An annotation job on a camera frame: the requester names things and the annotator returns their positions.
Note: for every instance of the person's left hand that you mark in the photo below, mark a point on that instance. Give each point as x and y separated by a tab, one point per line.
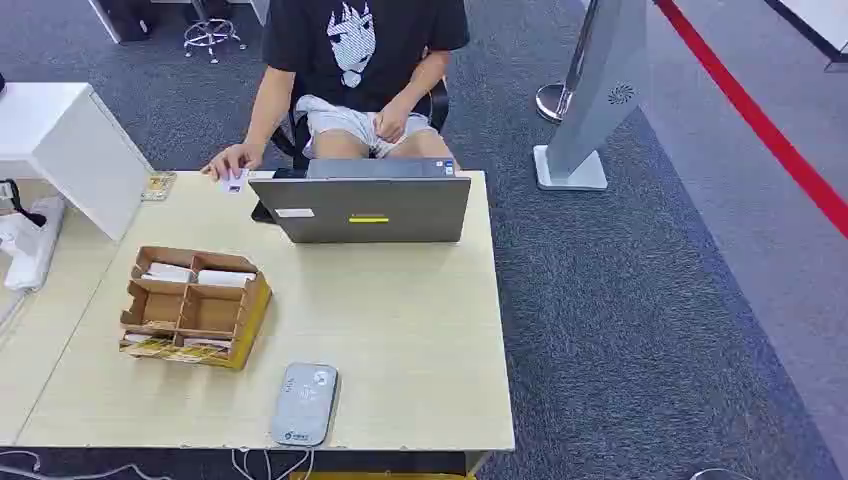
391	122

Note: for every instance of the person's right hand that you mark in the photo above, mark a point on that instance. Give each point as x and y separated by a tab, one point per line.
233	159

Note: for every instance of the black office chair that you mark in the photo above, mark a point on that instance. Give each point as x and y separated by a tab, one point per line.
439	106

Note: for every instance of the yellow printed card pack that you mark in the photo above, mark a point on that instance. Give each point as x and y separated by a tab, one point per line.
159	186

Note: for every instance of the person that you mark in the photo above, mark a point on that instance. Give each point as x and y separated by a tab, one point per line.
358	40

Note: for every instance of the grey laptop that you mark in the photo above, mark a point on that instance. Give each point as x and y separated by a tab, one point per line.
361	208

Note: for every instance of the white card stack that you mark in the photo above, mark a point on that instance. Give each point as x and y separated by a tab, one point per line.
167	272
225	277

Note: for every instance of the chrome stool base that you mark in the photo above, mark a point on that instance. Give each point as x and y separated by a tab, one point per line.
210	32

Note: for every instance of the wooden card box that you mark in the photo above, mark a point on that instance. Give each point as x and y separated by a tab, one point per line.
199	311

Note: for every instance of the white cabinet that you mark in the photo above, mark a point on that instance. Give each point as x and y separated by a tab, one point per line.
66	132

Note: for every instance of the dark cabinet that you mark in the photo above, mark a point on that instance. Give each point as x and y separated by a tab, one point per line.
126	16

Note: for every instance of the grey kiosk stand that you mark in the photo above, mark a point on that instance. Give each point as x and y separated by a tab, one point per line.
596	93

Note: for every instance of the red barrier belt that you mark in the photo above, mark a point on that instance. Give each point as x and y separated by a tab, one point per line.
755	116

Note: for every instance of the white partition with dark base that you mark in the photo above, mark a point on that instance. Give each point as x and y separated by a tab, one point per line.
821	23

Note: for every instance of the chrome stanchion post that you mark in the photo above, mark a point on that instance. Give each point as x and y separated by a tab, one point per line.
553	100

